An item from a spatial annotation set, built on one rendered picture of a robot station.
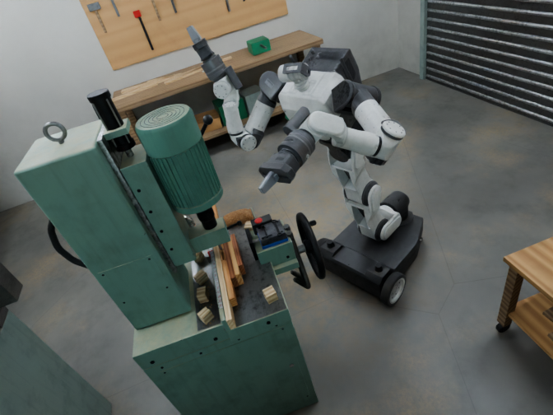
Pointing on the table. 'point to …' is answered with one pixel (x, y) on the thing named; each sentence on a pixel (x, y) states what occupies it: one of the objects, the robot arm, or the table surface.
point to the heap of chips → (238, 216)
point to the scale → (216, 280)
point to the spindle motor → (180, 158)
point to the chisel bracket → (209, 239)
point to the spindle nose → (207, 218)
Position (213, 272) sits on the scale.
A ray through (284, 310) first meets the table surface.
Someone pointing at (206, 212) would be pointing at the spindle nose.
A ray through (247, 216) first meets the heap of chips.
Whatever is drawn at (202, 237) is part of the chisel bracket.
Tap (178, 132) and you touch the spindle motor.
